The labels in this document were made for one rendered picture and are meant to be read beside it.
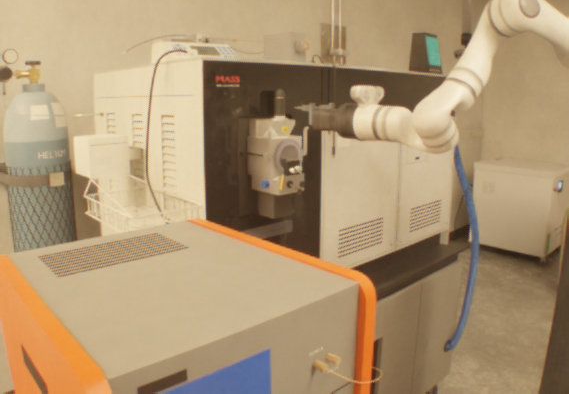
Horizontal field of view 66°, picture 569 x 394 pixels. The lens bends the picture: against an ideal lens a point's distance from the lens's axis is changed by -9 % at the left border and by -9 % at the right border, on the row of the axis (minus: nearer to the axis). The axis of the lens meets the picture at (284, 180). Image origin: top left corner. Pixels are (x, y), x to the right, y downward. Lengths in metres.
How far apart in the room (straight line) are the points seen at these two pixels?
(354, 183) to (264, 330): 1.04
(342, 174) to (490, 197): 2.98
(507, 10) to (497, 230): 3.46
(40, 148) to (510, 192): 3.55
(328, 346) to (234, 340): 0.15
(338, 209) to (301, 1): 1.74
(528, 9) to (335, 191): 0.75
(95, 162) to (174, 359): 0.93
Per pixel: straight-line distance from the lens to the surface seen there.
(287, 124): 1.18
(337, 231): 1.48
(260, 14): 2.73
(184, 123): 1.17
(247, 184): 1.21
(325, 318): 0.57
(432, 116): 0.87
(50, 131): 1.76
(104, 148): 1.33
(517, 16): 1.02
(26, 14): 2.15
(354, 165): 1.49
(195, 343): 0.46
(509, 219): 4.30
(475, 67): 0.95
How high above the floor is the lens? 1.35
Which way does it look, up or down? 10 degrees down
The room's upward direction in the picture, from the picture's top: straight up
